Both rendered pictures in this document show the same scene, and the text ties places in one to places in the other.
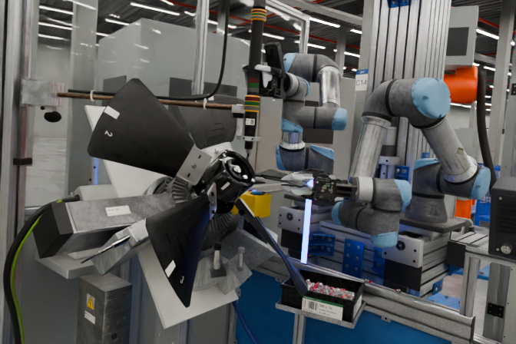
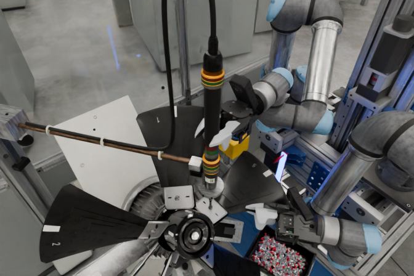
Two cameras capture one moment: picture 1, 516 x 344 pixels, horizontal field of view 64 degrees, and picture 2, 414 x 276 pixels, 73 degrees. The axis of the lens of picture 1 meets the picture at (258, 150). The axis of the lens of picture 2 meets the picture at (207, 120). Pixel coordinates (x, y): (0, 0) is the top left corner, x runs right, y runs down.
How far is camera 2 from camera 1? 96 cm
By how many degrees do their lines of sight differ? 39
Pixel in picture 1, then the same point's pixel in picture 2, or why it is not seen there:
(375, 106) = (369, 144)
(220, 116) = (183, 146)
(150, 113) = (93, 215)
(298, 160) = not seen: hidden behind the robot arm
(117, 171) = (94, 193)
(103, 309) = not seen: hidden behind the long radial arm
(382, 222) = (340, 258)
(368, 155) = (344, 185)
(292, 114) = (268, 119)
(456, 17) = not seen: outside the picture
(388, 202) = (350, 251)
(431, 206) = (405, 178)
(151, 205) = (121, 256)
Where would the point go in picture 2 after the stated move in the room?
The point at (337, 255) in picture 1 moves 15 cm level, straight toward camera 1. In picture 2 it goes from (305, 167) to (301, 190)
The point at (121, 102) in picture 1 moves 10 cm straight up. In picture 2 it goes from (58, 216) to (40, 190)
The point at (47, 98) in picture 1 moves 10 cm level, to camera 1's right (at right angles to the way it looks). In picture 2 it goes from (8, 136) to (40, 140)
